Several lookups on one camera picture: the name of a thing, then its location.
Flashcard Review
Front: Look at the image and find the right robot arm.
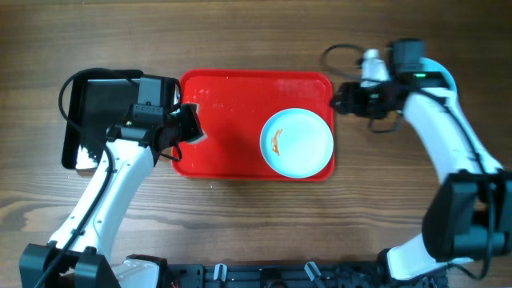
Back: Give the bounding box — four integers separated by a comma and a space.
331, 38, 511, 285

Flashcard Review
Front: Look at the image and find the red plastic tray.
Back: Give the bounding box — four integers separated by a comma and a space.
172, 68, 334, 181

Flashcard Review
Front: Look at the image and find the green and brown sponge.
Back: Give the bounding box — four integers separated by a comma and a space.
186, 103, 206, 143

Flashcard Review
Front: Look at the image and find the right black cable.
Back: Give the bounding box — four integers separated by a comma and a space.
321, 43, 497, 281

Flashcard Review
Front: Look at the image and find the left black cable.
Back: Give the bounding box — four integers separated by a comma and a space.
34, 67, 183, 288

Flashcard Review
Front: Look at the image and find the light blue plate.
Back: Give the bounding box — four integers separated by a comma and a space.
259, 108, 334, 179
421, 57, 458, 94

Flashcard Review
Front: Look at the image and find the black cable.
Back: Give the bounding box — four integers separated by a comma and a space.
321, 43, 497, 281
34, 67, 183, 288

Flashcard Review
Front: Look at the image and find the black rectangular tray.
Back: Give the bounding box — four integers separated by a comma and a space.
62, 70, 143, 170

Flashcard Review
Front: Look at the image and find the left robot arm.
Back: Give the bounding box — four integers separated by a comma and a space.
19, 75, 203, 287

